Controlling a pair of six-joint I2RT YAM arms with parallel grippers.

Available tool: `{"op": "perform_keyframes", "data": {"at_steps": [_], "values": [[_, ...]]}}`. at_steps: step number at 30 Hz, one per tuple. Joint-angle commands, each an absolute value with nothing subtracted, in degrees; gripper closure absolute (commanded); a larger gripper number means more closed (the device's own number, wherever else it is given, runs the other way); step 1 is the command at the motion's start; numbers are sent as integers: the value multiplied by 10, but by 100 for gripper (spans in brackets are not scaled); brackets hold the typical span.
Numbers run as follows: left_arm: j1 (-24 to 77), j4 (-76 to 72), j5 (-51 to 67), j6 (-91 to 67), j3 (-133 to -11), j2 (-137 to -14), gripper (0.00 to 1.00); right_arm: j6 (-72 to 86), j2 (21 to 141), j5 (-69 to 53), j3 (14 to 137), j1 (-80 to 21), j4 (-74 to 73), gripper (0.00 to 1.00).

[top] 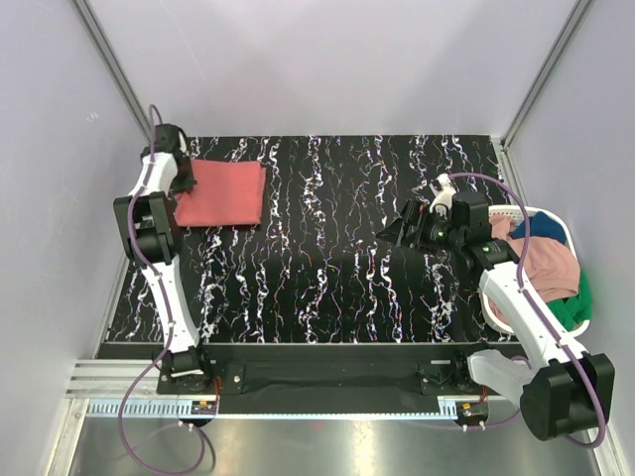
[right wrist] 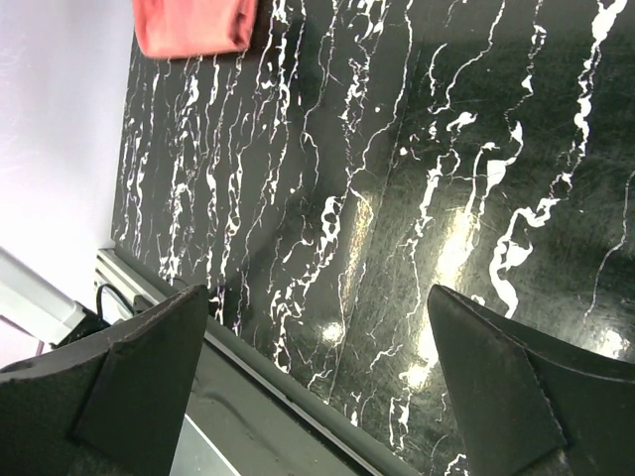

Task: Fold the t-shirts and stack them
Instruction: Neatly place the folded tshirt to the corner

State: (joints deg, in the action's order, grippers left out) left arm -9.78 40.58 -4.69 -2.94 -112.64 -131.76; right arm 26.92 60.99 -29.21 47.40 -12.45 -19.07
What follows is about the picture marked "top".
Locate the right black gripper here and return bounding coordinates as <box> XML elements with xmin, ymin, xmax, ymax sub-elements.
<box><xmin>375</xmin><ymin>199</ymin><xmax>463</xmax><ymax>256</ymax></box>

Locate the red t-shirt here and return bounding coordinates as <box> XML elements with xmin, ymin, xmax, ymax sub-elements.
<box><xmin>175</xmin><ymin>160</ymin><xmax>267</xmax><ymax>227</ymax></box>

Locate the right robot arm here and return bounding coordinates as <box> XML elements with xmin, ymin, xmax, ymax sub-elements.
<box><xmin>377</xmin><ymin>191</ymin><xmax>615</xmax><ymax>448</ymax></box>

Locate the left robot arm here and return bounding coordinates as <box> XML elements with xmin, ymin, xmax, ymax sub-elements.
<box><xmin>113</xmin><ymin>124</ymin><xmax>214</xmax><ymax>393</ymax></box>

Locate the white laundry basket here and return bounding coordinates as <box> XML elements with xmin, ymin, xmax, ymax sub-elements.
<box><xmin>489</xmin><ymin>205</ymin><xmax>592</xmax><ymax>337</ymax></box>

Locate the blue t-shirt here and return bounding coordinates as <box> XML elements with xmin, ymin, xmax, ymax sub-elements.
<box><xmin>510</xmin><ymin>211</ymin><xmax>568</xmax><ymax>245</ymax></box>

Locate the pink printed t-shirt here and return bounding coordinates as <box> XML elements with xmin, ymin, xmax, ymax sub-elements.
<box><xmin>489</xmin><ymin>213</ymin><xmax>580</xmax><ymax>302</ymax></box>

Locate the green t-shirt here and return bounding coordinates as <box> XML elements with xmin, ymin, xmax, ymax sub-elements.
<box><xmin>547</xmin><ymin>272</ymin><xmax>592</xmax><ymax>331</ymax></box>

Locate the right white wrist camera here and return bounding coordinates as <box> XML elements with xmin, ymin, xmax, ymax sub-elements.
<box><xmin>431</xmin><ymin>174</ymin><xmax>456</xmax><ymax>216</ymax></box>

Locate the left aluminium corner post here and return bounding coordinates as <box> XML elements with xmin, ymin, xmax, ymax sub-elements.
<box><xmin>70</xmin><ymin>0</ymin><xmax>151</xmax><ymax>140</ymax></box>

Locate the aluminium corner post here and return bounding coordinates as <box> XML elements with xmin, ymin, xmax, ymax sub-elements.
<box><xmin>70</xmin><ymin>0</ymin><xmax>151</xmax><ymax>140</ymax></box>
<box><xmin>500</xmin><ymin>0</ymin><xmax>594</xmax><ymax>151</ymax></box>

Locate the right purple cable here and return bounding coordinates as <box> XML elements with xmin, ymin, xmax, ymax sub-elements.
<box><xmin>411</xmin><ymin>172</ymin><xmax>610</xmax><ymax>450</ymax></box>

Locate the purple cable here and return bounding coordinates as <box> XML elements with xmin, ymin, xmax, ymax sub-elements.
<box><xmin>411</xmin><ymin>172</ymin><xmax>610</xmax><ymax>450</ymax></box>
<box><xmin>116</xmin><ymin>103</ymin><xmax>217</xmax><ymax>472</ymax></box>

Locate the aluminium frame rail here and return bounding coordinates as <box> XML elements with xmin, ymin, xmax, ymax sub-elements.
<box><xmin>65</xmin><ymin>361</ymin><xmax>481</xmax><ymax>421</ymax></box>

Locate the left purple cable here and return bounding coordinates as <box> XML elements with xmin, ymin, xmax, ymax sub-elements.
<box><xmin>116</xmin><ymin>103</ymin><xmax>217</xmax><ymax>472</ymax></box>

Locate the right aluminium corner post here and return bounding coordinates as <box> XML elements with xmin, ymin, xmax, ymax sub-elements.
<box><xmin>500</xmin><ymin>0</ymin><xmax>594</xmax><ymax>151</ymax></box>

